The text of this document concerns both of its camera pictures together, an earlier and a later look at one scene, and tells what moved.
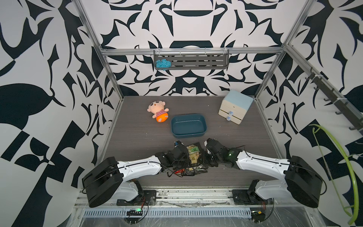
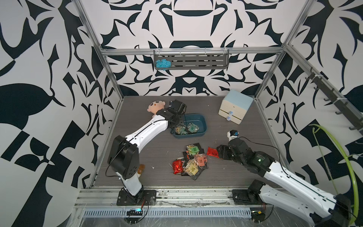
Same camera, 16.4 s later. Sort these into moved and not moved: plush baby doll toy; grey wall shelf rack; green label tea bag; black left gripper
Moved: black left gripper
Not moved: green label tea bag; plush baby doll toy; grey wall shelf rack
